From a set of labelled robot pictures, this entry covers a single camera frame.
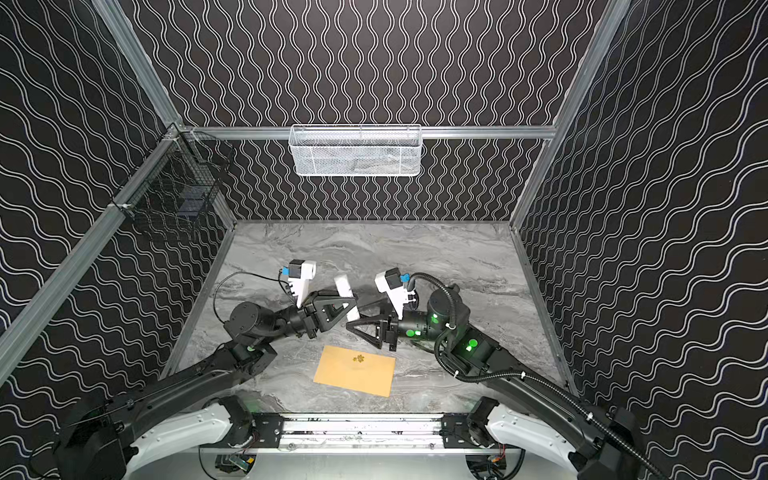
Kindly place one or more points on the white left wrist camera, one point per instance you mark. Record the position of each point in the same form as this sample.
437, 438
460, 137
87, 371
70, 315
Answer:
299, 275

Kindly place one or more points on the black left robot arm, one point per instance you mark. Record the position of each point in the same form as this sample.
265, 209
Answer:
113, 438

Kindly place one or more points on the aluminium frame corner post left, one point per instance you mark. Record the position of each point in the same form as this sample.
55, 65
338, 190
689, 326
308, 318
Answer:
122, 31

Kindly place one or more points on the white wire mesh basket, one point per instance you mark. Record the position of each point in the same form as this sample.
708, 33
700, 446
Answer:
355, 156

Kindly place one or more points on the aluminium frame corner post right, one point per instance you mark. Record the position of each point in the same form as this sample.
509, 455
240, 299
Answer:
604, 32

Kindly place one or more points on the aluminium frame corner post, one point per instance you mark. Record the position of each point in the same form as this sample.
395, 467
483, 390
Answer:
604, 32
122, 31

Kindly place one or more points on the white glue stick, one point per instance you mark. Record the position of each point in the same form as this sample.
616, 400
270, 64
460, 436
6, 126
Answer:
350, 309

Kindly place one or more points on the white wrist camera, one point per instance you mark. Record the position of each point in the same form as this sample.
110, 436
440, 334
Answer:
299, 275
393, 283

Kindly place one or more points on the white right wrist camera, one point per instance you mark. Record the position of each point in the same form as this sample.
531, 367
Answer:
393, 283

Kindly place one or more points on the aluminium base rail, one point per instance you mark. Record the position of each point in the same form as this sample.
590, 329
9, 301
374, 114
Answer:
358, 433

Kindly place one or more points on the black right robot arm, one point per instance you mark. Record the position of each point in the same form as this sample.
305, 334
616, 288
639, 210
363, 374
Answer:
529, 411

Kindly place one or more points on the aluminium left side rail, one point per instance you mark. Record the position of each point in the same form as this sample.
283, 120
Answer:
20, 336

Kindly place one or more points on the brown paper envelope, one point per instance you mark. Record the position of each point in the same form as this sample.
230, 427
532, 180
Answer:
355, 370

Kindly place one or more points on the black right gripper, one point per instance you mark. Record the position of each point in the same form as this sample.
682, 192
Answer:
387, 330

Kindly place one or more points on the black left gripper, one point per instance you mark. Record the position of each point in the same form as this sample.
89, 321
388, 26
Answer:
309, 315

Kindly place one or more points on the black wire basket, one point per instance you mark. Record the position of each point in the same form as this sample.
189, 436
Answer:
182, 199

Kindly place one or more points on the aluminium back crossbar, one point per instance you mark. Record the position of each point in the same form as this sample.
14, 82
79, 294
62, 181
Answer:
376, 131

